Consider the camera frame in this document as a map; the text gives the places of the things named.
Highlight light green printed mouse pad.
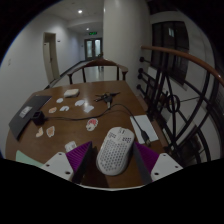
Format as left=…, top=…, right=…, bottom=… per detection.
left=14, top=149, right=44, bottom=168

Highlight dark closed laptop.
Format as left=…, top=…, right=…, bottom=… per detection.
left=8, top=94, right=53, bottom=140

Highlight small black charger block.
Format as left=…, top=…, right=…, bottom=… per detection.
left=31, top=110, right=46, bottom=126

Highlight black railing with wooden handrail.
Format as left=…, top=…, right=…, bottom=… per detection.
left=136, top=44, right=224, bottom=166

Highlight dark framed window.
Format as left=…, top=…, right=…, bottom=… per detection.
left=151, top=21, right=190, bottom=84

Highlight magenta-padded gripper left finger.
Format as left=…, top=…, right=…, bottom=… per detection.
left=43, top=141, right=94, bottom=185

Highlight black cable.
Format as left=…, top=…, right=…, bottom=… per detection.
left=43, top=103, right=152, bottom=148

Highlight white perforated computer mouse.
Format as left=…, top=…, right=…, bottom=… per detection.
left=95, top=126, right=136, bottom=177

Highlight wooden armchair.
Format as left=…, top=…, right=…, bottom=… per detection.
left=67, top=57, right=129, bottom=84

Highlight glazed double door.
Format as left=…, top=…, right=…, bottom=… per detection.
left=83, top=37, right=103, bottom=61

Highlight red and white sticker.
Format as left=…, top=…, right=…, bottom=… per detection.
left=85, top=118, right=99, bottom=132

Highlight ceiling lights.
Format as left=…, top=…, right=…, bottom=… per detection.
left=76, top=8, right=91, bottom=32

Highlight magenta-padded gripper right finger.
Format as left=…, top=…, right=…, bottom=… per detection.
left=132, top=142, right=184, bottom=185

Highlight white paper sheet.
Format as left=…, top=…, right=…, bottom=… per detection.
left=129, top=114, right=160, bottom=145

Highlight small flat white box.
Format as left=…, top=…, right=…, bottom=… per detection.
left=63, top=88, right=80, bottom=98

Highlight dark bunch of keys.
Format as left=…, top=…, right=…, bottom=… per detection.
left=94, top=91, right=121, bottom=104

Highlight white side door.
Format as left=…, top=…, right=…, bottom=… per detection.
left=42, top=31, right=61, bottom=84

